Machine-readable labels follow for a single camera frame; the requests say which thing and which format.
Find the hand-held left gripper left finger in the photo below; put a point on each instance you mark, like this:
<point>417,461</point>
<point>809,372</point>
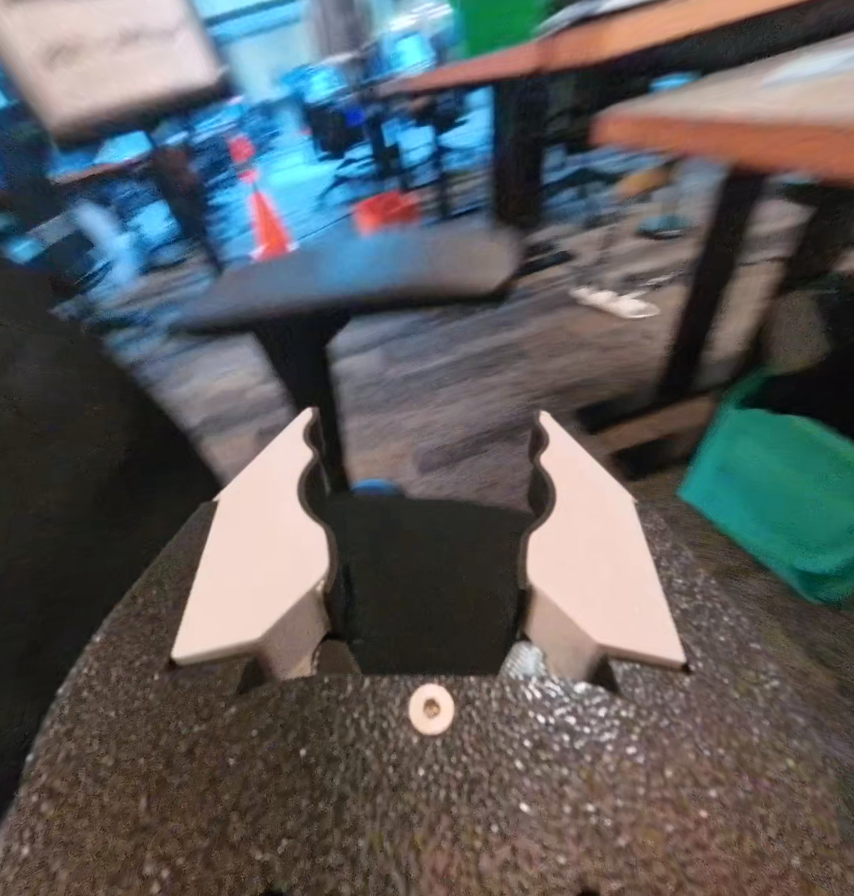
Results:
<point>252,574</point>

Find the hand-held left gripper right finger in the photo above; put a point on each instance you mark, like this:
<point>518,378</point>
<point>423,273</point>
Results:
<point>602,574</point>

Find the black stool seat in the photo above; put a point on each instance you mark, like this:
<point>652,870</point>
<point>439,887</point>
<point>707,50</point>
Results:
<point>427,581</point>

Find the teal storage bin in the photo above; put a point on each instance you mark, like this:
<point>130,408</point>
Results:
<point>784,490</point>

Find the white power strip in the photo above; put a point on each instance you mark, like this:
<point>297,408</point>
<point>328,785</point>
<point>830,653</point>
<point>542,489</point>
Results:
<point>616,301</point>

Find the orange traffic cone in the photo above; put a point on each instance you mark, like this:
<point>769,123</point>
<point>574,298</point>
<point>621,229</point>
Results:
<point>269,227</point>

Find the orange plastic bin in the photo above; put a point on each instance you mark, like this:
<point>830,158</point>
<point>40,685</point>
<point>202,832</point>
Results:
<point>388,213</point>

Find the wooden table with booklet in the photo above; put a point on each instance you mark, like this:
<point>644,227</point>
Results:
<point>784,91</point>

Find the long wooden table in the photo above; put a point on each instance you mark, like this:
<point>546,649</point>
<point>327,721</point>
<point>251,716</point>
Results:
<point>574,45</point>

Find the black framed tag sign board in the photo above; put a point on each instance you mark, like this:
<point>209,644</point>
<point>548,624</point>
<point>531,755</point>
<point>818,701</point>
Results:
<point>105,56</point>

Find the green plastic bin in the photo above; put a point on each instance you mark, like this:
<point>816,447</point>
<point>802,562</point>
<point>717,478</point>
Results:
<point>500,24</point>

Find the small black pedestal table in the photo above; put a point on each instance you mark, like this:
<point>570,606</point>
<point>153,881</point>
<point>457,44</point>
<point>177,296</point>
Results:
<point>357,280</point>

